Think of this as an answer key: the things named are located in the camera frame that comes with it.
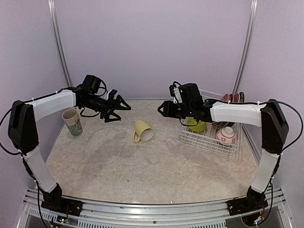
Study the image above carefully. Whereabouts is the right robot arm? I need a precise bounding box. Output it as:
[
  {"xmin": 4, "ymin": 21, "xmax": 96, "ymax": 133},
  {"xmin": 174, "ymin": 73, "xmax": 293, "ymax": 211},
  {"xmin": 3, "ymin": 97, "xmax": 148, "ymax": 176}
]
[{"xmin": 158, "ymin": 83, "xmax": 289, "ymax": 211}]

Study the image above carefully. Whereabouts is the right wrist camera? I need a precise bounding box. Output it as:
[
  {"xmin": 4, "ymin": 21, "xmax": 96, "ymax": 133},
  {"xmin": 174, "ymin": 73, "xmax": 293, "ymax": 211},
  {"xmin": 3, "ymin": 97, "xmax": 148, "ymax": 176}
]
[{"xmin": 169, "ymin": 81, "xmax": 182, "ymax": 104}]

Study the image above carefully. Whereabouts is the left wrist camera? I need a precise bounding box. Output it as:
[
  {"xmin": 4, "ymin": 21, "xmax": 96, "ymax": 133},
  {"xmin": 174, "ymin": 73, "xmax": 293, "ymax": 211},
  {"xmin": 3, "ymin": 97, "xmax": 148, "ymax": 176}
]
[{"xmin": 103, "ymin": 89, "xmax": 117, "ymax": 100}]

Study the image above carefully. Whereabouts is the white wire dish rack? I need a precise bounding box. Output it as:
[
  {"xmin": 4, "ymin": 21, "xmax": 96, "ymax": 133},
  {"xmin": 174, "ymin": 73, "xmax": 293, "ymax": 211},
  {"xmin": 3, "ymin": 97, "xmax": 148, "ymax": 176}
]
[{"xmin": 180, "ymin": 89, "xmax": 243, "ymax": 163}]

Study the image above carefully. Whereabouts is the left aluminium frame post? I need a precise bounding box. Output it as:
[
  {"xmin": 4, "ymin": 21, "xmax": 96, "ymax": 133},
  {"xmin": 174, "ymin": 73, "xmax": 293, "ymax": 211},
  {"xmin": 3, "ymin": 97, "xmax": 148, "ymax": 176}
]
[{"xmin": 47, "ymin": 0, "xmax": 73, "ymax": 86}]

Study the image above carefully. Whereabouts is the black rimmed plate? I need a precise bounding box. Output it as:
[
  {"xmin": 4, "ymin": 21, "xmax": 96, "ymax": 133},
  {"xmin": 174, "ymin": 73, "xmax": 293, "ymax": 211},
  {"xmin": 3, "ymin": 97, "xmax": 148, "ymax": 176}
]
[{"xmin": 238, "ymin": 92, "xmax": 245, "ymax": 103}]

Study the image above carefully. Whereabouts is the aluminium frame post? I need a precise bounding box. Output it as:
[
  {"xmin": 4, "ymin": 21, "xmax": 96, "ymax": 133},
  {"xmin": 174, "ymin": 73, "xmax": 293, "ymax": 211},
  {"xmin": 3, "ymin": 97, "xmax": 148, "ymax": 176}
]
[
  {"xmin": 47, "ymin": 0, "xmax": 73, "ymax": 86},
  {"xmin": 232, "ymin": 0, "xmax": 258, "ymax": 93}
]

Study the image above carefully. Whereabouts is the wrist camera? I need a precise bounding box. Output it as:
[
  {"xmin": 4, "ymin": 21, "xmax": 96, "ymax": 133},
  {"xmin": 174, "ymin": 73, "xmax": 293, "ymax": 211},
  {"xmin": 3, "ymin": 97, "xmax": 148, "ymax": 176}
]
[
  {"xmin": 103, "ymin": 89, "xmax": 117, "ymax": 100},
  {"xmin": 169, "ymin": 81, "xmax": 182, "ymax": 104}
]

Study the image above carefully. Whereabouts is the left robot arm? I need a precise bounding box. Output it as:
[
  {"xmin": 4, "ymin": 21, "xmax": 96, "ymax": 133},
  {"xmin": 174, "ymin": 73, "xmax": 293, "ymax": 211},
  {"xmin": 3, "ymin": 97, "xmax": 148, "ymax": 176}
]
[{"xmin": 6, "ymin": 75, "xmax": 131, "ymax": 194}]

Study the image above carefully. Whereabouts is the front aluminium rail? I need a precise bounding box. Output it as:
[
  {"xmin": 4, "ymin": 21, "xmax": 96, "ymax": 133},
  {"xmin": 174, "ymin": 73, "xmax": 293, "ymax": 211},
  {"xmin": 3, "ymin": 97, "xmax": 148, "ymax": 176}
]
[{"xmin": 22, "ymin": 187, "xmax": 293, "ymax": 228}]

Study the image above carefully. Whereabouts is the green bowl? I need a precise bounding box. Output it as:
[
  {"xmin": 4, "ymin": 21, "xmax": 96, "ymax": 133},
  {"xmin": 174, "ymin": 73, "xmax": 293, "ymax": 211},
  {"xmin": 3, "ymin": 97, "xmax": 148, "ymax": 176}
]
[{"xmin": 187, "ymin": 117, "xmax": 207, "ymax": 133}]

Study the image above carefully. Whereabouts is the pale yellow mug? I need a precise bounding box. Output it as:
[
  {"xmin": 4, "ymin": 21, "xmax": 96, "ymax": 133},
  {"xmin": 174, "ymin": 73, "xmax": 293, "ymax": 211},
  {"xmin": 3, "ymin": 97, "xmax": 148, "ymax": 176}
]
[{"xmin": 132, "ymin": 120, "xmax": 154, "ymax": 143}]

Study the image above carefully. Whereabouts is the dark red plate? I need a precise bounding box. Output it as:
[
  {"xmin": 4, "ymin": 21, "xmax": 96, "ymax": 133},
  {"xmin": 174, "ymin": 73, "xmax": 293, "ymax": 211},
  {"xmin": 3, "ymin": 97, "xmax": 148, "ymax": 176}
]
[{"xmin": 230, "ymin": 93, "xmax": 240, "ymax": 103}]

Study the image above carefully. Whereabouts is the white red patterned bowl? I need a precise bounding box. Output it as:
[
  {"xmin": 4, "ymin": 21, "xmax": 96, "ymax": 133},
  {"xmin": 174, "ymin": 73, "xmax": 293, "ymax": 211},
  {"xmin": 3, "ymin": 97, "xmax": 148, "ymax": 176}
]
[{"xmin": 216, "ymin": 126, "xmax": 236, "ymax": 145}]

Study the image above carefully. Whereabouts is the teal floral mug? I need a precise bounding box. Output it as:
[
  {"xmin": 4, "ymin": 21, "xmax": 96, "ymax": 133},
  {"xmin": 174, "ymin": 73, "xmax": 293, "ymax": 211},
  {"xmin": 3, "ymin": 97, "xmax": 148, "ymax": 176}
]
[{"xmin": 62, "ymin": 108, "xmax": 83, "ymax": 136}]

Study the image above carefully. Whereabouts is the pink dotted plate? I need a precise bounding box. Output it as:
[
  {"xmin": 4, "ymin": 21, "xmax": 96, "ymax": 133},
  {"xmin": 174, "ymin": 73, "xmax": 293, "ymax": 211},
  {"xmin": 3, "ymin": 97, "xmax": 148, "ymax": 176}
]
[{"xmin": 221, "ymin": 94, "xmax": 231, "ymax": 102}]

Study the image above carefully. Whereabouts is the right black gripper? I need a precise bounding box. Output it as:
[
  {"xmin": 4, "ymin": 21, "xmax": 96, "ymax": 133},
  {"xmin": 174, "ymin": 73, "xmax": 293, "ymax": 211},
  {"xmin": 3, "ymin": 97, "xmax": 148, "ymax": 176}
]
[{"xmin": 157, "ymin": 100, "xmax": 193, "ymax": 119}]

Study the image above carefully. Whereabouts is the right aluminium frame post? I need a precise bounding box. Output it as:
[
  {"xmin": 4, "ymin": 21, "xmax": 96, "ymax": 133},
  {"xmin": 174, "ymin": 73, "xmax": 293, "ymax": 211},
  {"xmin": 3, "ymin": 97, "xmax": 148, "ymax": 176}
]
[{"xmin": 232, "ymin": 0, "xmax": 258, "ymax": 93}]

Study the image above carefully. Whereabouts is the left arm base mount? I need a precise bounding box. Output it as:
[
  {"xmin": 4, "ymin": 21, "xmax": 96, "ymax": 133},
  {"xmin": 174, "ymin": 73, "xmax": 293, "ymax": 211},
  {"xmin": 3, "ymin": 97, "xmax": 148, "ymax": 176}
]
[{"xmin": 39, "ymin": 184, "xmax": 83, "ymax": 217}]

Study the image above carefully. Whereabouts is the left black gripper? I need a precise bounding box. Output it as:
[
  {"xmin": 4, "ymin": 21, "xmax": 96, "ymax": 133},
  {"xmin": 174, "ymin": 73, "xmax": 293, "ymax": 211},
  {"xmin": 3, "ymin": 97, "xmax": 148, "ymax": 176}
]
[{"xmin": 82, "ymin": 94, "xmax": 131, "ymax": 122}]

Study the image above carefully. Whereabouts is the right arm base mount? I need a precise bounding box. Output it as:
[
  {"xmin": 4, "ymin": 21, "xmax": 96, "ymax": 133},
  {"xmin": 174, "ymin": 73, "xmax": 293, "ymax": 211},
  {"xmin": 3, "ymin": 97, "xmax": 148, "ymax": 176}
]
[{"xmin": 227, "ymin": 186, "xmax": 268, "ymax": 216}]

